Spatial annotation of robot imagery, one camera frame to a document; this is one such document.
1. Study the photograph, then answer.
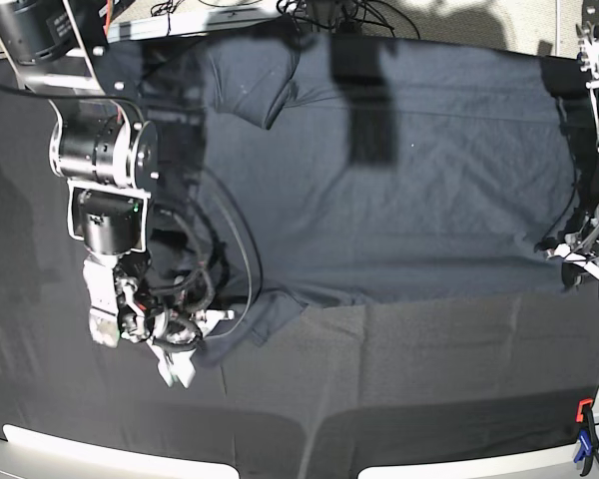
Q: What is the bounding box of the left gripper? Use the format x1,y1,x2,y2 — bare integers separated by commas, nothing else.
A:
543,237,599,287

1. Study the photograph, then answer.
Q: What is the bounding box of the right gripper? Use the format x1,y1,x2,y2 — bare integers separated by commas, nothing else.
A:
120,302,236,359

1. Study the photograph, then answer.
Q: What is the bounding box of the dark navy t-shirt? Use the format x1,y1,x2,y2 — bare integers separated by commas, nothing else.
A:
144,35,594,366

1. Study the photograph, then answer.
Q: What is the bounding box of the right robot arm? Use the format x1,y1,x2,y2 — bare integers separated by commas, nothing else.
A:
0,1,235,384

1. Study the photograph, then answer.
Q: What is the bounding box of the black table cloth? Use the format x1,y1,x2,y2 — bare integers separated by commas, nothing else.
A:
0,33,599,479

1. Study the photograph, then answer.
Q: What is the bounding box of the orange blue clamp near right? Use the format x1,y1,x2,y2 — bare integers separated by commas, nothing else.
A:
573,398,599,477

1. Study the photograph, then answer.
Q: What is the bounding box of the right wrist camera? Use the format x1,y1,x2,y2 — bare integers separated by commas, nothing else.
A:
158,351,196,388

